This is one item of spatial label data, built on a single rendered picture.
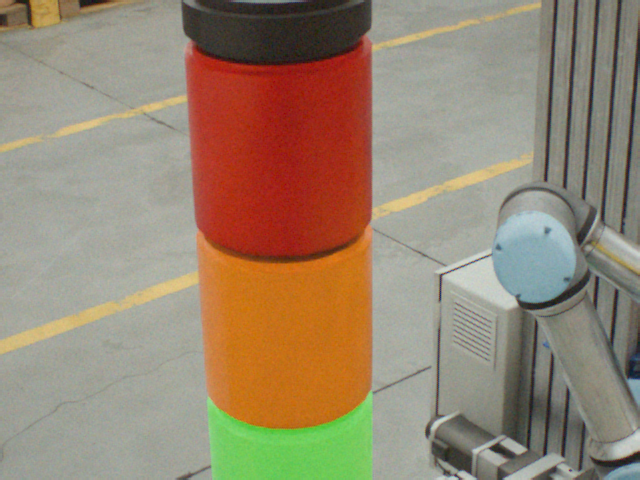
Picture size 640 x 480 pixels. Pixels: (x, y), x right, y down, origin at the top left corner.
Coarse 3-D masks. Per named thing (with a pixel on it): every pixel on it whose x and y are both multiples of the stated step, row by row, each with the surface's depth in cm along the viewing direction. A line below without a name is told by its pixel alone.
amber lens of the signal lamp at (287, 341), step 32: (224, 256) 36; (256, 256) 36; (320, 256) 36; (352, 256) 36; (224, 288) 36; (256, 288) 35; (288, 288) 35; (320, 288) 36; (352, 288) 36; (224, 320) 37; (256, 320) 36; (288, 320) 36; (320, 320) 36; (352, 320) 37; (224, 352) 37; (256, 352) 36; (288, 352) 36; (320, 352) 36; (352, 352) 37; (224, 384) 38; (256, 384) 37; (288, 384) 37; (320, 384) 37; (352, 384) 38; (256, 416) 37; (288, 416) 37; (320, 416) 37
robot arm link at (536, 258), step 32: (544, 192) 193; (512, 224) 186; (544, 224) 184; (512, 256) 185; (544, 256) 184; (576, 256) 187; (512, 288) 186; (544, 288) 185; (576, 288) 187; (544, 320) 192; (576, 320) 190; (576, 352) 192; (608, 352) 194; (576, 384) 195; (608, 384) 194; (608, 416) 196; (608, 448) 198
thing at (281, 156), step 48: (192, 48) 35; (192, 96) 35; (240, 96) 33; (288, 96) 33; (336, 96) 34; (192, 144) 35; (240, 144) 34; (288, 144) 34; (336, 144) 34; (192, 192) 37; (240, 192) 34; (288, 192) 34; (336, 192) 35; (240, 240) 35; (288, 240) 35; (336, 240) 35
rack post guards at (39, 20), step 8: (32, 0) 838; (40, 0) 837; (48, 0) 841; (56, 0) 845; (32, 8) 842; (40, 8) 839; (48, 8) 843; (56, 8) 846; (32, 16) 845; (40, 16) 841; (48, 16) 845; (56, 16) 848; (40, 24) 844; (48, 24) 847
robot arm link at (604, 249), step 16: (512, 192) 196; (560, 192) 195; (576, 208) 197; (592, 208) 200; (576, 224) 197; (592, 224) 198; (592, 240) 199; (608, 240) 199; (624, 240) 201; (592, 256) 200; (608, 256) 199; (624, 256) 199; (592, 272) 203; (608, 272) 200; (624, 272) 200; (624, 288) 202
